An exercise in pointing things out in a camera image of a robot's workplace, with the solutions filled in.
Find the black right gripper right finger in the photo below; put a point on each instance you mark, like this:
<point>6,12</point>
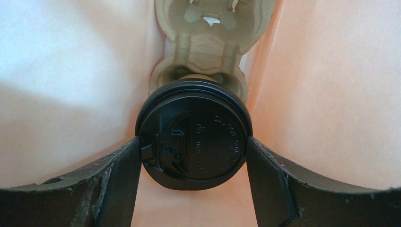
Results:
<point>286,194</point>

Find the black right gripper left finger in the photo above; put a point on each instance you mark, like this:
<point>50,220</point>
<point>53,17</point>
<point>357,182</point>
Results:
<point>99,194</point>

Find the black coffee cup lid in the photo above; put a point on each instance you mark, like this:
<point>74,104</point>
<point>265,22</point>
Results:
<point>193,134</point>

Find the orange paper bag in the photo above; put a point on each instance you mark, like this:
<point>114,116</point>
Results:
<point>324,80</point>

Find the brown paper coffee cup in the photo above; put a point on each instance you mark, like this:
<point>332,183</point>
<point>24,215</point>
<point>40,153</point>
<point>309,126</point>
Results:
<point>198,76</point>

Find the single cardboard cup carrier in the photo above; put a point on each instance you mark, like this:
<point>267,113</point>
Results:
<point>209,37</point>

